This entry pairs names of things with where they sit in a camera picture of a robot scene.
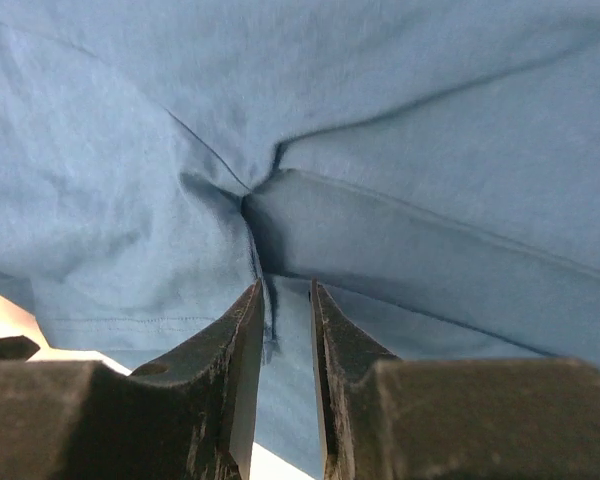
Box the teal blue t shirt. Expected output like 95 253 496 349
0 1 600 478

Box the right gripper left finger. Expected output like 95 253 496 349
0 283 264 479

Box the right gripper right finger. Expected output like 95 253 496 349
310 283 600 479

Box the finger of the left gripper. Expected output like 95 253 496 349
0 335 40 360

